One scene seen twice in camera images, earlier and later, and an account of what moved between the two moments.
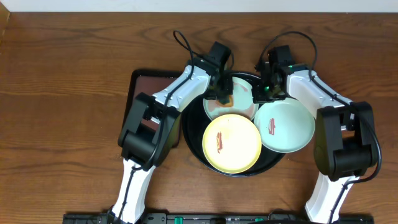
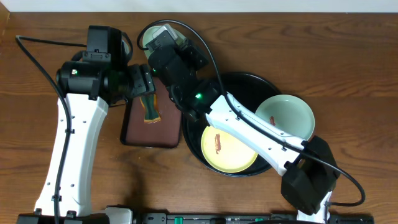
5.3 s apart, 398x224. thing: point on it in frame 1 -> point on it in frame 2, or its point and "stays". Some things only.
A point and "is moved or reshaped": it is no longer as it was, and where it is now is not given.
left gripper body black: [222, 92] -> [142, 82]
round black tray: [194, 122] stays
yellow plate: [231, 144] stays
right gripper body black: [265, 92] -> [193, 59]
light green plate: [286, 126] stays
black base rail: [212, 218] stays
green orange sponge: [226, 102] is moved or reshaped
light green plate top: [243, 101] -> [150, 32]
